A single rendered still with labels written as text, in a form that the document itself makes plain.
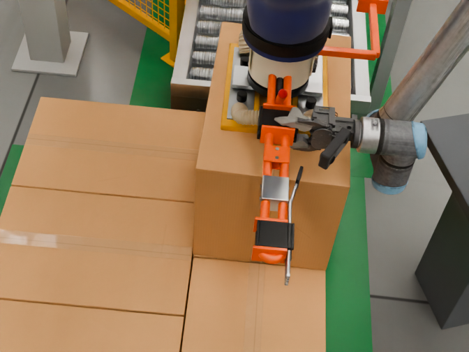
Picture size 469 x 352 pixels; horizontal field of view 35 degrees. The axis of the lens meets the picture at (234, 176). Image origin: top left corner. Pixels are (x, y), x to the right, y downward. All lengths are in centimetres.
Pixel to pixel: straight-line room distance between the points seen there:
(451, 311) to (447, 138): 68
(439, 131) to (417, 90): 49
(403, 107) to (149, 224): 85
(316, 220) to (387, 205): 113
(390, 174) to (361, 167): 132
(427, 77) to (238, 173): 53
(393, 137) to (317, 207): 30
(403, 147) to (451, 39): 28
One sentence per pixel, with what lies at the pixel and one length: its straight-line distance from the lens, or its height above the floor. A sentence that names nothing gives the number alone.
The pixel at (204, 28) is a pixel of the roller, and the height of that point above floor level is 54.
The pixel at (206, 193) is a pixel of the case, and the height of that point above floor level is 85.
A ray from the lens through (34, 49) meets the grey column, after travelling 360.
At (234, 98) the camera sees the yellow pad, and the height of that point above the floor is 97.
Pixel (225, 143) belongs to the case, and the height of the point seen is 95.
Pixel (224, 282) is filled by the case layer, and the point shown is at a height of 54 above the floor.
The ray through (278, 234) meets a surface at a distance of 162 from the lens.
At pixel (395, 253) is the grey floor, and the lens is 302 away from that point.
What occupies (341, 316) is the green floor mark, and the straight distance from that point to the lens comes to 282.
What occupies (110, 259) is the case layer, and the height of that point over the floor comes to 54.
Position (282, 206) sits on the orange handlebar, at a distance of 169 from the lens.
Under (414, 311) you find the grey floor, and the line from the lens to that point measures 290.
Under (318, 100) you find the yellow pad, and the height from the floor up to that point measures 97.
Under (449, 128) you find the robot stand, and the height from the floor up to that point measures 75.
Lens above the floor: 242
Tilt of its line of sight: 51 degrees down
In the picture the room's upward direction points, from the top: 5 degrees clockwise
